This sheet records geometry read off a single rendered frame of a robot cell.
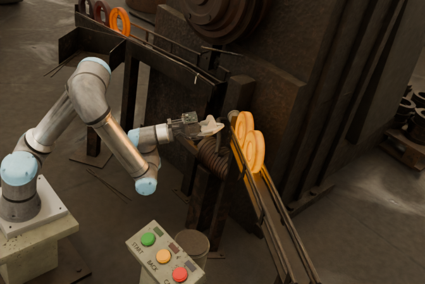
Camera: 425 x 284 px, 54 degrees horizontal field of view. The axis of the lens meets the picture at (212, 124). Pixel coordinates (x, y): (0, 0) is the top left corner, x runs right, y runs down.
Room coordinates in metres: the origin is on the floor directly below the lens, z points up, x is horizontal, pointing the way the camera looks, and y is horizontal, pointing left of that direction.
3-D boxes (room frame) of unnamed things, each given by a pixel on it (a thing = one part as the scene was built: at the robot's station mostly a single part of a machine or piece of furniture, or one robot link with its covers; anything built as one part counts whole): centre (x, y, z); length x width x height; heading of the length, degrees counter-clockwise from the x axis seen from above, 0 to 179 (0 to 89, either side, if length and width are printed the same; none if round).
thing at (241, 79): (1.65, -0.09, 0.68); 0.11 x 0.08 x 0.24; 140
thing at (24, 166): (1.09, 0.64, 0.50); 0.13 x 0.12 x 0.14; 10
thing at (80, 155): (1.89, 0.67, 0.36); 0.26 x 0.20 x 0.72; 85
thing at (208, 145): (1.47, -0.07, 0.27); 0.22 x 0.13 x 0.53; 50
